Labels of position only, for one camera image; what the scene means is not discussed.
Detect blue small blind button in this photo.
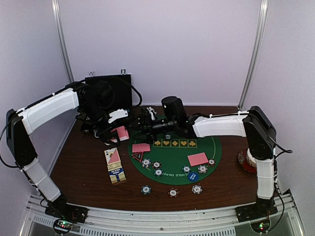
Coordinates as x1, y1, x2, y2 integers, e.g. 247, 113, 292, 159
188, 172, 199, 182

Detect blue green chip stack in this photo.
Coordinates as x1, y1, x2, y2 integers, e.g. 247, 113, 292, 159
141, 185, 152, 195

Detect black red triangular button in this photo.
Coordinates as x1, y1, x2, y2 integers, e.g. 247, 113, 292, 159
131, 152, 144, 163

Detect ace of spades card pack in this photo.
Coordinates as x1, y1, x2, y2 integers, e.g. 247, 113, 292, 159
104, 147, 122, 171

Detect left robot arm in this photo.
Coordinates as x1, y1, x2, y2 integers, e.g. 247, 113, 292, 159
1, 82, 128, 218

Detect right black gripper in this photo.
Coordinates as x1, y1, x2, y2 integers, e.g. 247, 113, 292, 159
126, 114, 177, 144

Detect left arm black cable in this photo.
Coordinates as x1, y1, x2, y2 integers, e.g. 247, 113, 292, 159
81, 80, 143, 109

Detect blue pink chip stack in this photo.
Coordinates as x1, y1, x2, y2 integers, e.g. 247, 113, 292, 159
191, 184, 203, 194

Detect red black 100 chip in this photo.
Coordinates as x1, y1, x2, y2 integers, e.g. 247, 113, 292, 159
152, 161, 161, 169

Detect pink backed card deck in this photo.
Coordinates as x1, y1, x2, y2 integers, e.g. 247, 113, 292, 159
111, 126, 129, 142

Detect round green poker mat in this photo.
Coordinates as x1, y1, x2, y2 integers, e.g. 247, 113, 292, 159
128, 131, 222, 185

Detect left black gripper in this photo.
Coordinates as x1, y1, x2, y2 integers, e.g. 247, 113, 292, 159
81, 101, 121, 146

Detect blue yellow card box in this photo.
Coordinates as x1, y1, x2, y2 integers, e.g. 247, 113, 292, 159
109, 168, 126, 184

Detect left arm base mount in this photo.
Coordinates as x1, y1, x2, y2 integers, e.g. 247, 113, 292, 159
45, 200, 89, 223

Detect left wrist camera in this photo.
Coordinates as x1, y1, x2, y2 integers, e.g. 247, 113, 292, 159
108, 109, 128, 123

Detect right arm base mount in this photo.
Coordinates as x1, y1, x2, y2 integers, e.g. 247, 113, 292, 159
235, 203, 278, 223

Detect aluminium front rail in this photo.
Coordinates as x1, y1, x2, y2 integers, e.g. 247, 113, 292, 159
18, 194, 307, 236

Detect blue pink chips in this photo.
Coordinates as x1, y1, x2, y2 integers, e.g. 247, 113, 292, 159
197, 165, 208, 174
141, 158, 151, 168

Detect pink cards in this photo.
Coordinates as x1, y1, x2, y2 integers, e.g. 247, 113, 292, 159
132, 143, 151, 153
188, 152, 208, 167

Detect black poker chip case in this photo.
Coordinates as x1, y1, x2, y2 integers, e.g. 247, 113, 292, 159
76, 75, 132, 129

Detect right aluminium frame post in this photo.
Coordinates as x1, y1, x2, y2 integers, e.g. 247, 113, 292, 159
237, 0, 269, 110

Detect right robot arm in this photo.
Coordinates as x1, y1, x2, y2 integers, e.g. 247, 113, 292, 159
129, 96, 277, 217

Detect aluminium frame post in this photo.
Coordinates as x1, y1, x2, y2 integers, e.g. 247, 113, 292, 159
237, 0, 269, 110
51, 0, 79, 89

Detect red black chip stack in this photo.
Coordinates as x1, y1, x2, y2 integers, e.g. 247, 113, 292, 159
168, 188, 179, 198

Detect left aluminium frame post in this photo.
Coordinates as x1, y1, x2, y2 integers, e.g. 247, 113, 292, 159
51, 0, 79, 89

